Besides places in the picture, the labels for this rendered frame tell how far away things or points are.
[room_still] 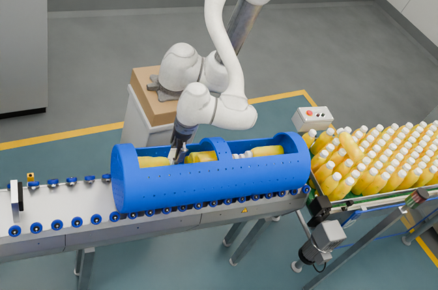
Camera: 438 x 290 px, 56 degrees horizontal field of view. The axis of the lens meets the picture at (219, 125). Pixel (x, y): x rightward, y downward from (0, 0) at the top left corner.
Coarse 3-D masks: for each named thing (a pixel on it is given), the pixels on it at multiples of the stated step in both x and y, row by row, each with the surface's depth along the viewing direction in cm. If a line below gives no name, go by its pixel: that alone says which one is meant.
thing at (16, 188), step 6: (12, 186) 155; (18, 186) 157; (12, 192) 154; (18, 192) 155; (12, 198) 152; (18, 198) 154; (12, 204) 152; (18, 204) 154; (12, 210) 155; (18, 210) 156; (12, 216) 158; (18, 216) 159
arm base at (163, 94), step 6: (150, 78) 212; (156, 78) 210; (150, 84) 205; (156, 84) 206; (156, 90) 207; (162, 90) 205; (168, 90) 203; (162, 96) 205; (168, 96) 206; (174, 96) 207
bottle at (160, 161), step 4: (160, 156) 173; (140, 160) 168; (144, 160) 168; (148, 160) 169; (152, 160) 169; (156, 160) 170; (160, 160) 170; (164, 160) 171; (168, 160) 172; (140, 164) 167; (144, 164) 167; (148, 164) 168; (152, 164) 168; (156, 164) 169; (160, 164) 170; (164, 164) 170; (168, 164) 172
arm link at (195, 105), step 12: (192, 84) 144; (180, 96) 147; (192, 96) 141; (204, 96) 142; (180, 108) 146; (192, 108) 143; (204, 108) 144; (180, 120) 150; (192, 120) 148; (204, 120) 147
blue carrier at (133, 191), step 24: (120, 144) 168; (192, 144) 192; (216, 144) 179; (240, 144) 204; (264, 144) 211; (288, 144) 208; (120, 168) 163; (144, 168) 161; (168, 168) 164; (192, 168) 169; (216, 168) 173; (240, 168) 177; (264, 168) 182; (288, 168) 188; (120, 192) 164; (144, 192) 161; (168, 192) 165; (192, 192) 170; (216, 192) 176; (240, 192) 183; (264, 192) 191
